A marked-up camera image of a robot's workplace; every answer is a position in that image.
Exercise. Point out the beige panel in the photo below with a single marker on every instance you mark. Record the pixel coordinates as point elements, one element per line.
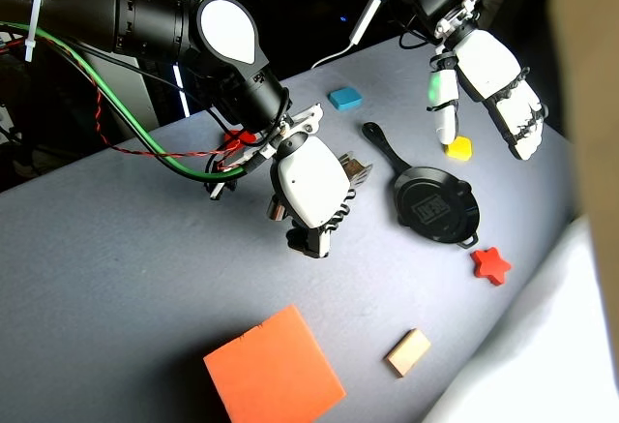
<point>595,103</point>

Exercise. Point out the yellow block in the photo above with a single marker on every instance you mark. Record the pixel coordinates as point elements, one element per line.
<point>462,149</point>

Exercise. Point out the white backdrop sheet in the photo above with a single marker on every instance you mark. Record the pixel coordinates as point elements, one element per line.
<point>532,345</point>

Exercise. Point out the large orange block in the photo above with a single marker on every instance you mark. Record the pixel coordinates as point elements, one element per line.
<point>271,374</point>

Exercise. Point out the black cast iron pan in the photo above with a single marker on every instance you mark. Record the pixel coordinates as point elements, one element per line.
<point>435,210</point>

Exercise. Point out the grey table cloth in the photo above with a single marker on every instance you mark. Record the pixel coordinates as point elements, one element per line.
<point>97,321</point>

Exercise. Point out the red star block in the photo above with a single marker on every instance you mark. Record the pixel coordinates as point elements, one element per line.
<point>489,264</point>

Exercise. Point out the tan wooden rectangular block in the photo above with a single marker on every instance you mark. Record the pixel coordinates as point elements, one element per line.
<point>408,353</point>

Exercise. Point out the white five-fingered robot hand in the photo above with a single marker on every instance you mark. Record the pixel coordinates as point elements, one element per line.
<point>314,181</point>
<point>488,69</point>

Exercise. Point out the blue block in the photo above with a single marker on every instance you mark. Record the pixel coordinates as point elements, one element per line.
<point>345,99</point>

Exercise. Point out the small red block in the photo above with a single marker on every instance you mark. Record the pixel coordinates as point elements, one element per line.
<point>239,136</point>

